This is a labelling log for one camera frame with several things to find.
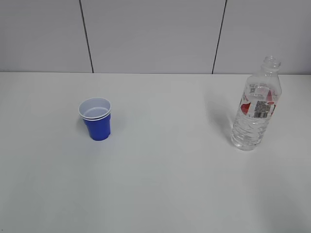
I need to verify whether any clear plastic water bottle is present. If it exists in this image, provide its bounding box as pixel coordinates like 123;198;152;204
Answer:
231;56;282;151

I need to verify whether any blue paper cup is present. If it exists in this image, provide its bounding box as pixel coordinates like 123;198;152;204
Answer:
78;98;111;141

